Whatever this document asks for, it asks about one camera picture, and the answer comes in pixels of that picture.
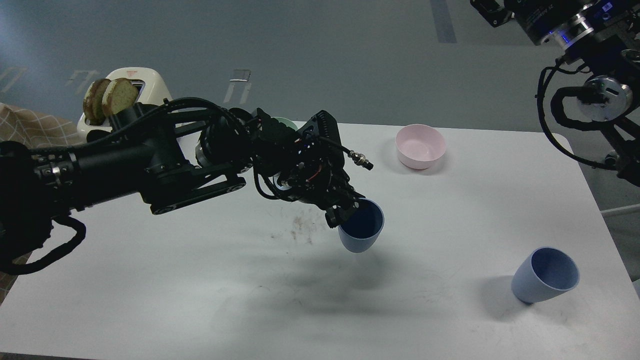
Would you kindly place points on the cream white toaster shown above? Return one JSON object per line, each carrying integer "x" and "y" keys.
{"x": 152, "y": 90}

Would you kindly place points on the left toast slice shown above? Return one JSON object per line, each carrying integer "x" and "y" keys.
{"x": 92, "y": 102}

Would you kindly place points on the pink bowl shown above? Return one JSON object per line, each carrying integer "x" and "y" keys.
{"x": 419, "y": 146}

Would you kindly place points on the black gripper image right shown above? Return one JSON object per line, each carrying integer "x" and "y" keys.
{"x": 537, "y": 18}

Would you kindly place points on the blue cup starting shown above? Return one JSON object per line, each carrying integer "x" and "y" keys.
{"x": 546, "y": 273}
{"x": 363, "y": 228}

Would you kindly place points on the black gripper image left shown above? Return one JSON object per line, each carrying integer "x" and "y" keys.
{"x": 308, "y": 164}

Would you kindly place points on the right toast slice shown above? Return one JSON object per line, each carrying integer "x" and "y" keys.
{"x": 119, "y": 95}

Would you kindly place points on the toast slice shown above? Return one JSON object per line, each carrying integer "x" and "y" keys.
{"x": 92, "y": 102}
{"x": 119, "y": 95}

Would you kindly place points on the green bowl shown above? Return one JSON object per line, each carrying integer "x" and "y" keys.
{"x": 287, "y": 122}

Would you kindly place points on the beige checkered cloth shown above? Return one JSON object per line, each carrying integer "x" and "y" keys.
{"x": 25, "y": 130}

